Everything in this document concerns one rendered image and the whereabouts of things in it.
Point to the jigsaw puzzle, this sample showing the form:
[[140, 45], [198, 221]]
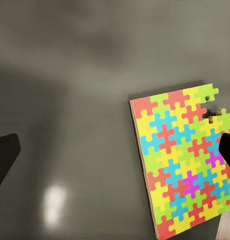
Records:
[[187, 179]]

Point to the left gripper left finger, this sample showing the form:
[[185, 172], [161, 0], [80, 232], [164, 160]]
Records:
[[9, 151]]

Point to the desk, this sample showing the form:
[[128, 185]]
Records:
[[68, 69]]

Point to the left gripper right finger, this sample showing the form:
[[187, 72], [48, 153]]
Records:
[[224, 147]]

